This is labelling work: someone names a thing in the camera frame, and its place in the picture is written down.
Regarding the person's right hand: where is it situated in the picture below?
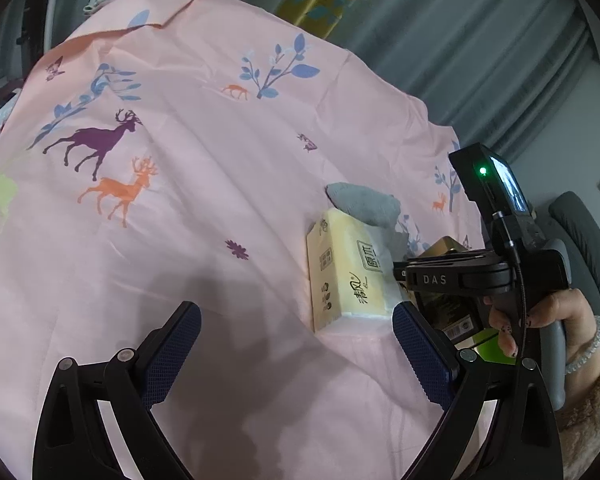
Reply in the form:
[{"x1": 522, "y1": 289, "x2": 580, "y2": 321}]
[{"x1": 482, "y1": 290, "x2": 600, "y2": 362}]

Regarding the pink deer print bed sheet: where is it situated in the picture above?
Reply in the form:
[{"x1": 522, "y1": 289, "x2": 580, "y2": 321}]
[{"x1": 0, "y1": 0, "x2": 486, "y2": 480}]

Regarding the grey sofa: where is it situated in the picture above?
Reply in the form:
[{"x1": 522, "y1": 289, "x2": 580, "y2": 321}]
[{"x1": 547, "y1": 190, "x2": 600, "y2": 361}]

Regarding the green object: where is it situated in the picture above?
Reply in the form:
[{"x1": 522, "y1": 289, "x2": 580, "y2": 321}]
[{"x1": 472, "y1": 335, "x2": 511, "y2": 362}]

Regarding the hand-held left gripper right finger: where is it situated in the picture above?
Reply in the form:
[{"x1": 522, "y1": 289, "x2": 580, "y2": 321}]
[{"x1": 391, "y1": 301, "x2": 565, "y2": 480}]

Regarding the yellow tissue pack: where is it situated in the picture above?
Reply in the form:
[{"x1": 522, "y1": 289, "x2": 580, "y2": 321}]
[{"x1": 306, "y1": 209, "x2": 406, "y2": 334}]

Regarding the grey curtain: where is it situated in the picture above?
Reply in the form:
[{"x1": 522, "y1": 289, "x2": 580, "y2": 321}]
[{"x1": 325, "y1": 0, "x2": 600, "y2": 161}]

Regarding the black and gold box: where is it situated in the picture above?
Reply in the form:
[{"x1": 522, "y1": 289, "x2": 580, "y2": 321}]
[{"x1": 405, "y1": 235, "x2": 501, "y2": 361}]

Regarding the grey soft cloth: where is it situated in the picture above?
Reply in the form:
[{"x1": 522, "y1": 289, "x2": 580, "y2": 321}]
[{"x1": 325, "y1": 181, "x2": 411, "y2": 261}]

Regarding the white bead bracelet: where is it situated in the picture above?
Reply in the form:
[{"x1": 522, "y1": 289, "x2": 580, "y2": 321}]
[{"x1": 564, "y1": 315, "x2": 600, "y2": 376}]

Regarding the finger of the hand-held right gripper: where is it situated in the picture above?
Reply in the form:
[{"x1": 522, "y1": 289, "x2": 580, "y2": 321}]
[{"x1": 391, "y1": 252, "x2": 482, "y2": 277}]

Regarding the dark furniture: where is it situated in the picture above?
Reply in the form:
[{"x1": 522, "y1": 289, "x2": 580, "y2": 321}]
[{"x1": 20, "y1": 0, "x2": 56, "y2": 56}]

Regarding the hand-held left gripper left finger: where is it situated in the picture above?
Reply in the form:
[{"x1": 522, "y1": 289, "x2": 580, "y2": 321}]
[{"x1": 31, "y1": 301, "x2": 203, "y2": 480}]

